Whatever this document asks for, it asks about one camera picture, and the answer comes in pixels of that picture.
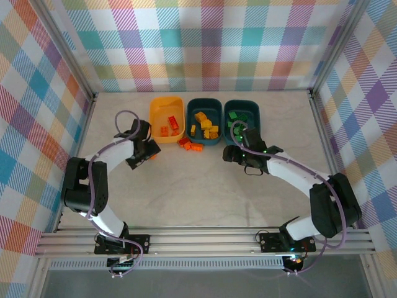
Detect orange plastic container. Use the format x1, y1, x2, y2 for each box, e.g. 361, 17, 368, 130
148, 97, 187, 147

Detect teal plastic container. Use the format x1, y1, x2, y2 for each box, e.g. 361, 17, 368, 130
223, 99, 261, 148
185, 97, 225, 147

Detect plaid fabric backdrop panel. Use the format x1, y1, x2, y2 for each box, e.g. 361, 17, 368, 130
311, 0, 397, 298
0, 0, 92, 298
42, 0, 368, 94

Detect small controller board orange plug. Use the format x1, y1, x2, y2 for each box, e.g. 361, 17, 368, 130
283, 253, 308, 269

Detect green terminal controller board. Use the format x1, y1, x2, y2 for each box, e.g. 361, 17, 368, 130
106, 254, 140, 274

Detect thin black right gripper cable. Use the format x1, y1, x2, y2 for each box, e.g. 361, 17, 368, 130
243, 165, 263, 178

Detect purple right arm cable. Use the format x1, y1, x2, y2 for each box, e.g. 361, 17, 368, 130
231, 120, 347, 277

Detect aluminium side rail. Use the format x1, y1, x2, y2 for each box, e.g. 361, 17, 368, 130
308, 89, 356, 230
54, 93, 99, 233

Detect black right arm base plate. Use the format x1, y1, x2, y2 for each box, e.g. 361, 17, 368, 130
258, 232, 317, 253

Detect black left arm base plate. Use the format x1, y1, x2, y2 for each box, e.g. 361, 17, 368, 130
94, 233, 152, 256

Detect aluminium mounting rail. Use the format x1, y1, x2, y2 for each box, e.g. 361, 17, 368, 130
33, 228, 375, 258

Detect grey slotted cable duct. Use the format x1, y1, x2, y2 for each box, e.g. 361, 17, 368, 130
49, 259, 285, 271

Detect aluminium frame post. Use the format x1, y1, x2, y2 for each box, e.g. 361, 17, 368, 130
37, 0, 97, 103
308, 0, 372, 97

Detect aluminium lower frame strut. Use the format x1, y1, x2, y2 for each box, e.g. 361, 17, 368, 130
26, 257, 52, 298
361, 254, 384, 298

